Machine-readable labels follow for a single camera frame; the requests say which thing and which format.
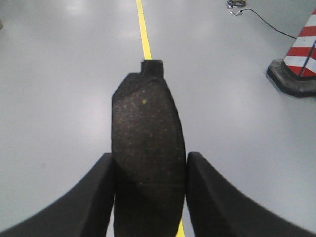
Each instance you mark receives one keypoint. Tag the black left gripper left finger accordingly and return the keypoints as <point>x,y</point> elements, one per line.
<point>84,211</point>

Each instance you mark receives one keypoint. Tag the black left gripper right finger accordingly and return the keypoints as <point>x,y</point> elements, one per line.
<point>218,209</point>

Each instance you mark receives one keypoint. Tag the red white traffic cone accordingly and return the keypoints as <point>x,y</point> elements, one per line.
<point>295,74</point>

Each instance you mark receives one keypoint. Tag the brake pad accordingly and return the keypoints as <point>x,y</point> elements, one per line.
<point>149,155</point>

